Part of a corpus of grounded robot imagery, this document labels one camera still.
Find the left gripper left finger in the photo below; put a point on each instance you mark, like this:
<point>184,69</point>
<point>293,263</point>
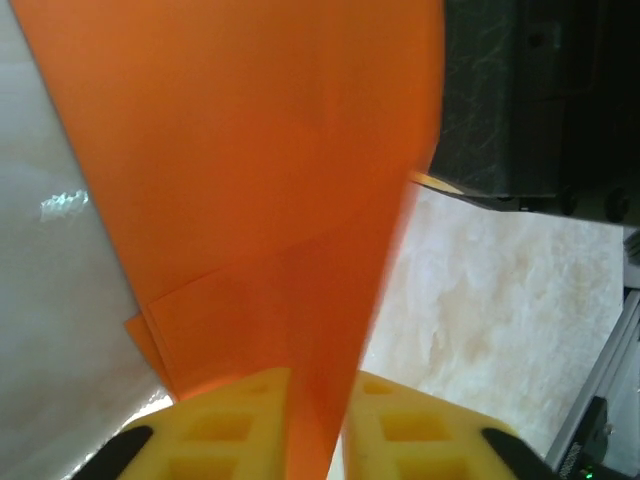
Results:
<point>270,430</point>

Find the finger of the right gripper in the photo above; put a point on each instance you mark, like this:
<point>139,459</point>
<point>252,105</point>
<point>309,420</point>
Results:
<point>434,181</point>

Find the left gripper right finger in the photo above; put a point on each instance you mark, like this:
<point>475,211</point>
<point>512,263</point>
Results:
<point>365,430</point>

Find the orange square paper sheet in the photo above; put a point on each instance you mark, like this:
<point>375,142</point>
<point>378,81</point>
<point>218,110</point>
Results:
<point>250,175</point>

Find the circuit board with green light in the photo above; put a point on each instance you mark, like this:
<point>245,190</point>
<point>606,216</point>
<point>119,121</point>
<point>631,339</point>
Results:
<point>582,465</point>

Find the aluminium mounting rail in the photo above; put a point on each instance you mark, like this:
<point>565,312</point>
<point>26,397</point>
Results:
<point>620,350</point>

